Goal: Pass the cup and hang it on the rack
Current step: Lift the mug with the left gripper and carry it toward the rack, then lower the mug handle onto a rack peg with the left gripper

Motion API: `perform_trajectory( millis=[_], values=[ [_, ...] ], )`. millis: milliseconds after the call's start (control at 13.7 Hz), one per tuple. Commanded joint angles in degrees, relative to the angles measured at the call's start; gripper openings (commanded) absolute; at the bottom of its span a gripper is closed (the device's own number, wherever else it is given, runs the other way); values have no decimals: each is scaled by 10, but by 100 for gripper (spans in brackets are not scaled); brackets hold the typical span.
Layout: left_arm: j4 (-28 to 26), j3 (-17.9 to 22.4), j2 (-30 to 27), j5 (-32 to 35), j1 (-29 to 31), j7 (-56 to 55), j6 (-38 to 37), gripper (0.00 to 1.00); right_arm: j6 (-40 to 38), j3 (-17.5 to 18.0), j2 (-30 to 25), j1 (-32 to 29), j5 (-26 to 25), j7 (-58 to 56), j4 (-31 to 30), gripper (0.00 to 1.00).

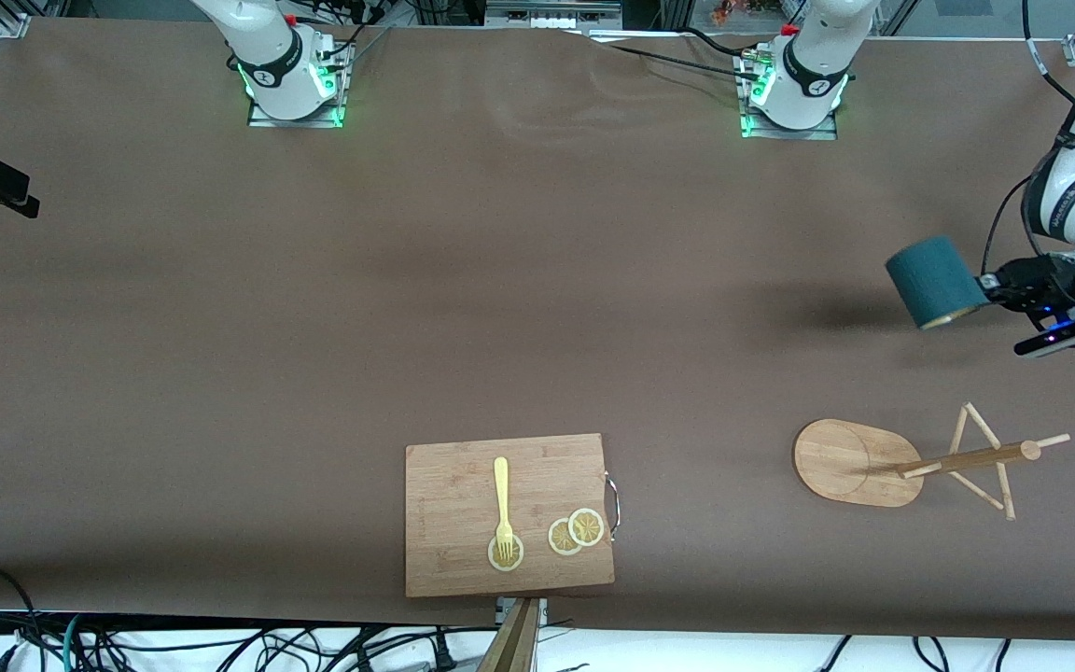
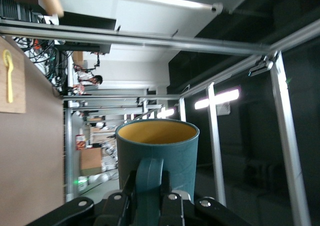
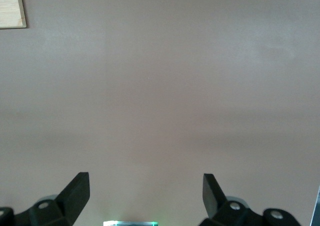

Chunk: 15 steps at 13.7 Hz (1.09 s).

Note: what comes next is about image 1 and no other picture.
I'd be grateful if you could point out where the dark teal mug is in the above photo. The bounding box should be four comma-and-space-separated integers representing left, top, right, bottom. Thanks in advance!
886, 234, 991, 331

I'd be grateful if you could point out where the wooden cup rack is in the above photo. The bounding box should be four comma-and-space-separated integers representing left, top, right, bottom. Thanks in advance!
793, 401, 1071, 522

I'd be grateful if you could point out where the orange red background object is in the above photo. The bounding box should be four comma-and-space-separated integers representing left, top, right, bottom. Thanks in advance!
713, 0, 781, 24

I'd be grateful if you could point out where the grey power strip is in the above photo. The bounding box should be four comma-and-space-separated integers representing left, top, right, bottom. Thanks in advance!
486, 0, 622, 29

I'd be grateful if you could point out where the yellow plastic fork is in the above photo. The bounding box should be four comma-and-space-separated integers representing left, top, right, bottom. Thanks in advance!
494, 456, 516, 564

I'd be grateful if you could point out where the wooden cutting board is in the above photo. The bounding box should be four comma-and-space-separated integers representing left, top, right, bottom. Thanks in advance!
405, 432, 621, 598

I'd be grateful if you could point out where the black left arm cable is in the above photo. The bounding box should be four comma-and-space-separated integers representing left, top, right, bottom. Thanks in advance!
982, 0, 1075, 276

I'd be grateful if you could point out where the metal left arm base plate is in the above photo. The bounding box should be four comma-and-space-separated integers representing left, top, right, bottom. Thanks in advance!
739, 47, 839, 141

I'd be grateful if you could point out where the small metal bracket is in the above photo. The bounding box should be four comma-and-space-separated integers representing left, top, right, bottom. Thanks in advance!
496, 597, 548, 626

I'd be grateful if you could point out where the wooden post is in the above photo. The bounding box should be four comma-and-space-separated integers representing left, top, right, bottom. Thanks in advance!
477, 597, 540, 672

